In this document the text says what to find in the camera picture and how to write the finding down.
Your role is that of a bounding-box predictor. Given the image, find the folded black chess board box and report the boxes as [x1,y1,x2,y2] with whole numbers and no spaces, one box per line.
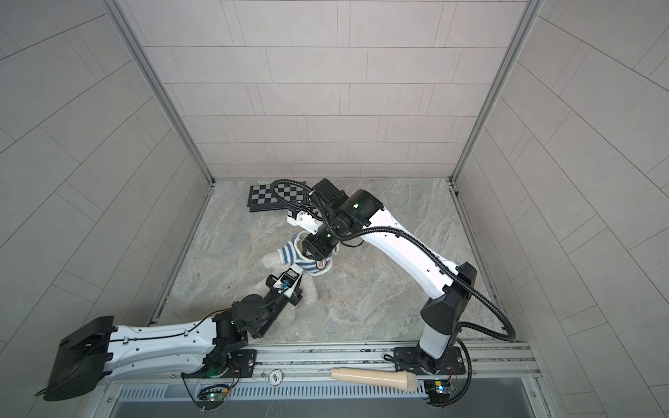
[247,182,305,212]

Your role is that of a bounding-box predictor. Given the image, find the black corrugated cable conduit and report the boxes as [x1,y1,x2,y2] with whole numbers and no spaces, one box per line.
[268,178,517,343]

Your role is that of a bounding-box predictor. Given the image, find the right green circuit board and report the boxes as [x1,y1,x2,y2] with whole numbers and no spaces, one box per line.
[423,380,455,406]

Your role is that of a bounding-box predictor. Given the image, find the green circuit board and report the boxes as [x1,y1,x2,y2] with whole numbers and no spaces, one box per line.
[198,383,230,403]
[423,380,455,406]

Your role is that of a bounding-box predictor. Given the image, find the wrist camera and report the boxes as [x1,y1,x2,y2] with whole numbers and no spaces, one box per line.
[287,208,322,234]
[280,268,301,299]

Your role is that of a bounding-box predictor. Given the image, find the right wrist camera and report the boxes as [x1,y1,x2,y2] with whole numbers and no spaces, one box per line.
[287,208,322,234]

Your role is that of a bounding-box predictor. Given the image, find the blue white striped shirt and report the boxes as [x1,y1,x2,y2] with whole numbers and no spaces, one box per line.
[278,232,339,277]

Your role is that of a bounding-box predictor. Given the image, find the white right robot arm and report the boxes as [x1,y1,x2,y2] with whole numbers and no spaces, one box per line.
[303,179,477,374]

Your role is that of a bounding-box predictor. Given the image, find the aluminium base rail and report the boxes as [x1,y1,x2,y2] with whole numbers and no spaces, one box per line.
[122,339,540,383]

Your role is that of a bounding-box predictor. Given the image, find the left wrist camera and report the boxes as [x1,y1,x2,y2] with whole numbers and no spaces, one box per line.
[280,268,301,299]

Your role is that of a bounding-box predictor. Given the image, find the white fluffy teddy bear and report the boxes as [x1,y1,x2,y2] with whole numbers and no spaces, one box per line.
[260,245,318,307]

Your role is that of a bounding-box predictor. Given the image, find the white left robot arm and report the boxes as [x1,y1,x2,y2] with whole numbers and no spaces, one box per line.
[38,265,304,402]

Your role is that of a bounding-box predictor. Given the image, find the beige wooden handle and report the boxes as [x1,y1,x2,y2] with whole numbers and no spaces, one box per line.
[330,367,418,393]

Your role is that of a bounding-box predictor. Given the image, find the left green circuit board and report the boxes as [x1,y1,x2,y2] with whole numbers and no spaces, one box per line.
[198,383,230,403]

